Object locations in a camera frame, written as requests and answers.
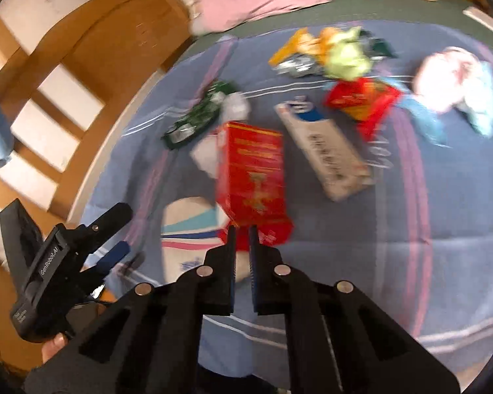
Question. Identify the green snack wrapper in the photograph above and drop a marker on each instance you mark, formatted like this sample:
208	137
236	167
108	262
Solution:
193	117

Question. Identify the green bedsheet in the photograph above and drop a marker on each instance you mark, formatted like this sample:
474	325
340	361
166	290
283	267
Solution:
394	8

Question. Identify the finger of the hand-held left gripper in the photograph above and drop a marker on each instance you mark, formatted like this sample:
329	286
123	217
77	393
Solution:
107	219
115	252

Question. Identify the white blue toothpaste box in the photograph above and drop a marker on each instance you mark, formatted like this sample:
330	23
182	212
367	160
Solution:
328	152

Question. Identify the light blue face mask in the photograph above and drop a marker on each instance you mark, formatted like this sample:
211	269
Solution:
482	102

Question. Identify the red cardboard box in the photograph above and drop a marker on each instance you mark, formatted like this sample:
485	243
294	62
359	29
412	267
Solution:
250	164

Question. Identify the white crumpled tissue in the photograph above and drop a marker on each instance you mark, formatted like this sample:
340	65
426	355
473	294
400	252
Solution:
205	152
236	106

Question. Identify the dark green wrapper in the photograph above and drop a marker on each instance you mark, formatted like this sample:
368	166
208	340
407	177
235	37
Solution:
384	47

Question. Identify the red snack packet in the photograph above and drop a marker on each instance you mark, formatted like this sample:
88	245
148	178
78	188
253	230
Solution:
357	98

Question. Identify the person's left hand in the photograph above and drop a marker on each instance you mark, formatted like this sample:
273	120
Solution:
53	345

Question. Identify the blue plaid blanket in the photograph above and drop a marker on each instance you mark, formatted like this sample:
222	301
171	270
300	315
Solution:
394	234

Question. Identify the orange yellow snack wrapper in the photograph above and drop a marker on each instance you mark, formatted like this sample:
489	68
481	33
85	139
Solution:
295	45

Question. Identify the white flat board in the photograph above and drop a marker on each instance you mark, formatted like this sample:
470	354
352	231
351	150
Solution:
482	18

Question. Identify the white striped paper cup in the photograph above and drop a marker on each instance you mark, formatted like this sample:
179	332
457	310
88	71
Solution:
189	221

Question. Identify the wooden bed frame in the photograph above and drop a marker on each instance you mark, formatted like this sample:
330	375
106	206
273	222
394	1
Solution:
107	41

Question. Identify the white pink crumpled cloth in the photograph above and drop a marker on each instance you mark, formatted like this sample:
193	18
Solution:
439	78

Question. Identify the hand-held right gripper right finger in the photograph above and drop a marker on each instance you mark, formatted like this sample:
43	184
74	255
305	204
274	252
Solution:
252	262

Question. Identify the light green wrapper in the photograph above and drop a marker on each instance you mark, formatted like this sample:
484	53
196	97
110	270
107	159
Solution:
347	57

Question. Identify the silver foil wrapper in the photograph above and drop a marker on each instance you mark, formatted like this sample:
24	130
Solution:
298	65

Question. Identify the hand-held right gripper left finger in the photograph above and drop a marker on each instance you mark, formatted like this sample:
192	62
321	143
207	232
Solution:
231	262

